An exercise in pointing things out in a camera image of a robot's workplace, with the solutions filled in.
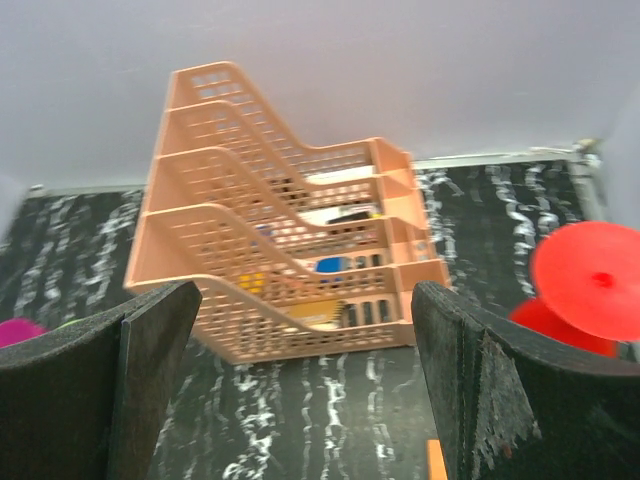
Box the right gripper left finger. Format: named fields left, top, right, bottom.
left=1, top=281, right=202, bottom=479

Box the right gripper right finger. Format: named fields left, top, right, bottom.
left=411, top=281, right=639, bottom=479

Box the magenta plastic wine glass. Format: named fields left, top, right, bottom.
left=0, top=318, right=48, bottom=348

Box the red plastic wine glass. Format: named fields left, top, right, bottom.
left=509, top=221, right=639, bottom=358

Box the green plastic wine glass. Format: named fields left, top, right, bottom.
left=58, top=319, right=82, bottom=329

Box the peach plastic file organizer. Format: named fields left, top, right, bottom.
left=124, top=62, right=450, bottom=364

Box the gold wire wooden glass rack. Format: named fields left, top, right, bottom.
left=426, top=439, right=448, bottom=480

